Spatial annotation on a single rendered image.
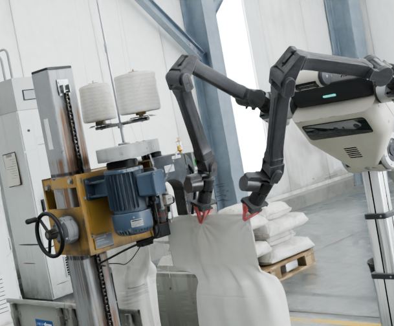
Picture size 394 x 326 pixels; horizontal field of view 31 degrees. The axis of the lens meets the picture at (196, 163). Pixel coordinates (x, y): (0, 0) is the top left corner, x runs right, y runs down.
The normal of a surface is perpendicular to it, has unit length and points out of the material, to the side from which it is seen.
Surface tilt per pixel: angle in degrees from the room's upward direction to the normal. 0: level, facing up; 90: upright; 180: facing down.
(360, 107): 40
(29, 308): 90
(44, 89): 90
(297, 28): 90
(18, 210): 90
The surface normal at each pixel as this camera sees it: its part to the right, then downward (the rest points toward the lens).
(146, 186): -0.34, 0.11
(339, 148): -0.41, 0.76
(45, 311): -0.69, 0.16
